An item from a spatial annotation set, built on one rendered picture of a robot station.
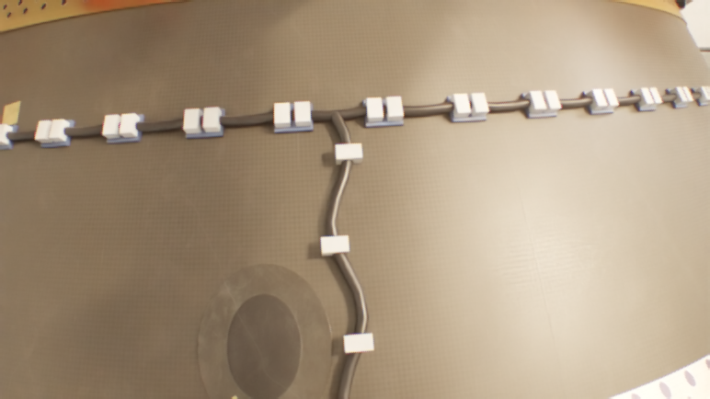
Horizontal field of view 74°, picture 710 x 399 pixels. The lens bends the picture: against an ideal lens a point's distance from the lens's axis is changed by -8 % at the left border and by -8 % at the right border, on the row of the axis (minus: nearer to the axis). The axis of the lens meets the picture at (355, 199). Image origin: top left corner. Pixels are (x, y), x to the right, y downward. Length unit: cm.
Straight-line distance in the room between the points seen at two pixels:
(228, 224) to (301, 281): 8
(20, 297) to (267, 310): 24
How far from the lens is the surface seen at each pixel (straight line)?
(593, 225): 52
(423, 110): 47
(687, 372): 58
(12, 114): 63
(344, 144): 44
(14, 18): 71
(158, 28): 55
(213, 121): 46
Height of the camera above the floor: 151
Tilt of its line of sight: 12 degrees down
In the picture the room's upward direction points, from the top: 3 degrees counter-clockwise
